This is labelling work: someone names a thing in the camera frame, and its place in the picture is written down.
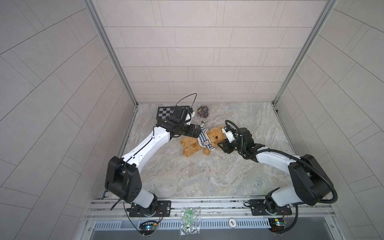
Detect brown teddy bear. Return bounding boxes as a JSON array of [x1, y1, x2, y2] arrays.
[[181, 123, 227, 157]]

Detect striped knit bear sweater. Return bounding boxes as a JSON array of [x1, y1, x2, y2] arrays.
[[198, 122, 215, 151]]

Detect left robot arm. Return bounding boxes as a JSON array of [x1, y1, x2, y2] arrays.
[[105, 106, 202, 216]]

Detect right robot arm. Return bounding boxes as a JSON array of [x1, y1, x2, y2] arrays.
[[218, 126, 338, 215]]

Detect black white checkerboard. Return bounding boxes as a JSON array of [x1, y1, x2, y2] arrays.
[[156, 106, 190, 121]]

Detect bag of colourful small parts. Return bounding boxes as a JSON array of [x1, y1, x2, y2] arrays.
[[197, 105, 209, 119]]

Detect round white sticker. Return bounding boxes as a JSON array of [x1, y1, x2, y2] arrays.
[[228, 218, 237, 229]]

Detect right circuit board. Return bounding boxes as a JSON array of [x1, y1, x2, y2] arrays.
[[268, 218, 287, 233]]

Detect clear bag green parts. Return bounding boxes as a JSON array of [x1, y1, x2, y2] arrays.
[[180, 208, 201, 236]]

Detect left green circuit board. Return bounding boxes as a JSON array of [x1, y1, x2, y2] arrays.
[[139, 220, 159, 236]]

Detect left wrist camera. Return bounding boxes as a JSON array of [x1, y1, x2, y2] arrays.
[[183, 108, 195, 125]]

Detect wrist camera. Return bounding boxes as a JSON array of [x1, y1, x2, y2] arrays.
[[183, 108, 195, 125], [222, 126, 237, 143]]

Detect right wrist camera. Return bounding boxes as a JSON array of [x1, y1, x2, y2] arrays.
[[222, 126, 237, 143]]

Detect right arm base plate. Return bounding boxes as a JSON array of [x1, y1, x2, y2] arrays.
[[247, 200, 293, 216]]

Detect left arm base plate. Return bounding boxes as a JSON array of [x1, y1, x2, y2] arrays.
[[129, 201, 172, 218]]

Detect aluminium mounting rail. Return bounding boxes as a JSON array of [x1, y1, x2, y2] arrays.
[[75, 196, 346, 240]]

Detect black corrugated cable conduit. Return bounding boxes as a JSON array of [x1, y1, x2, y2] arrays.
[[224, 119, 339, 205]]

